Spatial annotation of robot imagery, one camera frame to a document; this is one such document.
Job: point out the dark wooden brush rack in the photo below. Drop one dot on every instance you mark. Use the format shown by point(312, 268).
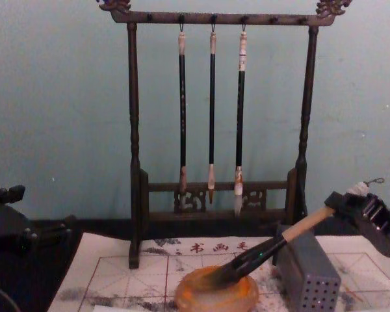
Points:
point(134, 130)

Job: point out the grey metal box with holes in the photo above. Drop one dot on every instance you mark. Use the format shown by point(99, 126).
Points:
point(307, 266)

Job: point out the orange ink dish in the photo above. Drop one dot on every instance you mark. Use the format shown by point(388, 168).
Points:
point(195, 292)

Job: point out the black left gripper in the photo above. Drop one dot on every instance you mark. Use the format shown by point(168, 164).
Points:
point(6, 227)

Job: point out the black brush with grey tip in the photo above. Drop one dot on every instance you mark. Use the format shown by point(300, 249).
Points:
point(182, 113)

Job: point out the white gridded calligraphy mat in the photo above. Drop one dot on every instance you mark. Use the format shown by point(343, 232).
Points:
point(117, 276)

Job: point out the thin black brush, brown tip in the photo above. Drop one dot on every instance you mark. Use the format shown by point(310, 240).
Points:
point(212, 113)

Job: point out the black table cloth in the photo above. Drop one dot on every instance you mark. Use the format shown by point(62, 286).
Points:
point(26, 276)

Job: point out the black brush with white tip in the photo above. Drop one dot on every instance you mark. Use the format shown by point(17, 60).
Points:
point(240, 113)

